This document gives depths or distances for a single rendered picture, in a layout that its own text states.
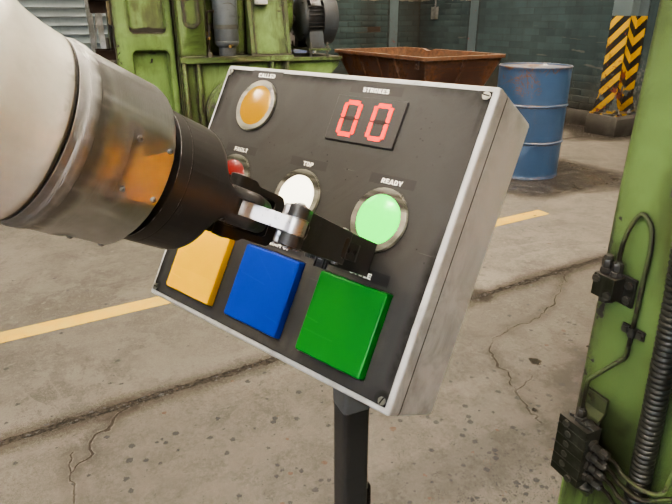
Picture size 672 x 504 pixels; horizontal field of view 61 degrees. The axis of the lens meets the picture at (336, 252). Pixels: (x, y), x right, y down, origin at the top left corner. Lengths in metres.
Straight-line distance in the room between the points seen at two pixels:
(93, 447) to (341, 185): 1.62
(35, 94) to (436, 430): 1.82
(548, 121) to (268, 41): 2.36
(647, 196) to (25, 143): 0.52
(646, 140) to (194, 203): 0.44
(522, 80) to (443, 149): 4.36
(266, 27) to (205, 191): 4.79
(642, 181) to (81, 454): 1.77
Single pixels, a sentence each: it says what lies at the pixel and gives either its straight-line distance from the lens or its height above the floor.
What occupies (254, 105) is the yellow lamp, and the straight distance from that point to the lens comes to 0.64.
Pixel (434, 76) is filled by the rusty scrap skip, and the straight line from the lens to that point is 6.55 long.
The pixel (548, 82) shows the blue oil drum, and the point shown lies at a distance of 4.85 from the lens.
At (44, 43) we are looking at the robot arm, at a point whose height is 1.24.
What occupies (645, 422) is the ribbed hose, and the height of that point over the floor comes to 0.89.
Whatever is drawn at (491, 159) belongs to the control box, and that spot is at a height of 1.14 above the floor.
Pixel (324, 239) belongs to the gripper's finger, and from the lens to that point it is 0.37.
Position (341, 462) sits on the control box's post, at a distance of 0.78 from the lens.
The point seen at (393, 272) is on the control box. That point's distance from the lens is 0.48.
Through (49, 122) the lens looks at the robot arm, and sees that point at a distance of 0.25.
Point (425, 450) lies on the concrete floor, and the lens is 1.90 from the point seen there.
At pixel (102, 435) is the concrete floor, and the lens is 2.07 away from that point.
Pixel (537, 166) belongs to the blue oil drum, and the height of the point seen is 0.12.
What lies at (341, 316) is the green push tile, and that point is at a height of 1.02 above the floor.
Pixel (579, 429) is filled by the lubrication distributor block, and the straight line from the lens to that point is 0.70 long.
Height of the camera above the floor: 1.25
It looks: 23 degrees down
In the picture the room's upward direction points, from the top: straight up
